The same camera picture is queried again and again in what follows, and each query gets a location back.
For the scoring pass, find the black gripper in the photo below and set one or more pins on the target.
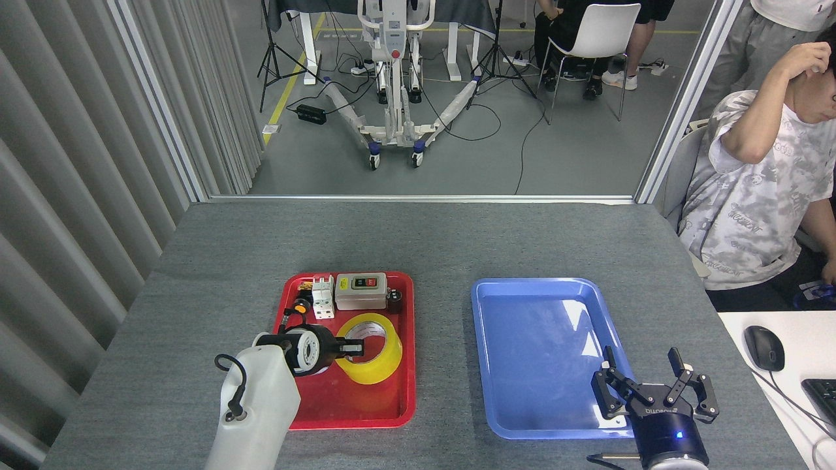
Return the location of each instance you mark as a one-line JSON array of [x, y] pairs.
[[332, 351], [666, 437]]

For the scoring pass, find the yellow tape roll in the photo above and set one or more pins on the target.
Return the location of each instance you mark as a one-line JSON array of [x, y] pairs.
[[382, 365]]

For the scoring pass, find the person's lowered hand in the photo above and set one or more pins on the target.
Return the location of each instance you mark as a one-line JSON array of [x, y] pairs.
[[831, 273]]

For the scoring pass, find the person's raised hand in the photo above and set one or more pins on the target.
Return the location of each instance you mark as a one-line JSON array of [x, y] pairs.
[[806, 59]]

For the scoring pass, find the red plastic tray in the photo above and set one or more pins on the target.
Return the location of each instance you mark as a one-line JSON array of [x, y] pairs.
[[353, 405]]

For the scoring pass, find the white circuit breaker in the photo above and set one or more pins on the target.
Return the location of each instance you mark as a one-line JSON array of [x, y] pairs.
[[322, 301]]

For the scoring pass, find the yellow black push button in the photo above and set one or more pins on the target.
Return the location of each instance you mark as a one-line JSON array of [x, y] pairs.
[[301, 305]]

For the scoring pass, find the small yellow labelled part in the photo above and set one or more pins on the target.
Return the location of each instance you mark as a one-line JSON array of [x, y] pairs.
[[305, 286]]

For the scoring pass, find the black computer mouse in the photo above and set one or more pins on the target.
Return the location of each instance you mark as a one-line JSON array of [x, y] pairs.
[[764, 349]]

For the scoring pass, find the blue plastic tray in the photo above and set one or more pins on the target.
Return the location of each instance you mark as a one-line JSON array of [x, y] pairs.
[[542, 352]]

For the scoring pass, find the white desk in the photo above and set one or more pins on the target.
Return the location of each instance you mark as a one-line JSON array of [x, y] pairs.
[[806, 339]]

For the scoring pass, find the black keyboard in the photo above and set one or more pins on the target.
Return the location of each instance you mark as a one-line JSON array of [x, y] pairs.
[[823, 398]]

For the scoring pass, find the blue white small object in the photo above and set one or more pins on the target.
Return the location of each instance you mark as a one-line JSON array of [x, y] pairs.
[[813, 292]]

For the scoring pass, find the seated person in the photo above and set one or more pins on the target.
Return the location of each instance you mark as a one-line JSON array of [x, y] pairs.
[[751, 196]]

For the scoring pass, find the grey office chair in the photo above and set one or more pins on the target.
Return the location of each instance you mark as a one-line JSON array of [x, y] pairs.
[[682, 170]]

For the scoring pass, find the black power adapter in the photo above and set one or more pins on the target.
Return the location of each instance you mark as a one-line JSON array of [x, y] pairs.
[[311, 115]]

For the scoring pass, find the white power strip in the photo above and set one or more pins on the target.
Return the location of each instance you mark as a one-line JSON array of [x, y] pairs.
[[658, 68], [520, 62], [361, 68]]

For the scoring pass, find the white stand on wheels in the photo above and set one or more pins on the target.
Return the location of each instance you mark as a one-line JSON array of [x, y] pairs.
[[393, 39]]

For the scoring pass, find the black tripod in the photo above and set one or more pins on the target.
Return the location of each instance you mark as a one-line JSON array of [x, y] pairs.
[[266, 32], [499, 32]]

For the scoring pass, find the standing person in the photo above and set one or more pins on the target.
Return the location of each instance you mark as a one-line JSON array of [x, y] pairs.
[[744, 46]]

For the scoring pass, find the white chair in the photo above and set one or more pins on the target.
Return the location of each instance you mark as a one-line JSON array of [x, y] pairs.
[[601, 29]]

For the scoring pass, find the grey push button switch box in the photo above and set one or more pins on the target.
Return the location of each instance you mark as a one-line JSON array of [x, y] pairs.
[[360, 297]]

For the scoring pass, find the black cylindrical switch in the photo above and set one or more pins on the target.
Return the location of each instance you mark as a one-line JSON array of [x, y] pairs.
[[394, 300]]

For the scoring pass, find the silver frame rail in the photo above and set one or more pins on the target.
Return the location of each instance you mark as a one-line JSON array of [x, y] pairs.
[[424, 198]]

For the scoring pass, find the silver frame post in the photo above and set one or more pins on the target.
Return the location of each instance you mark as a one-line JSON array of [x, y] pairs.
[[686, 98]]

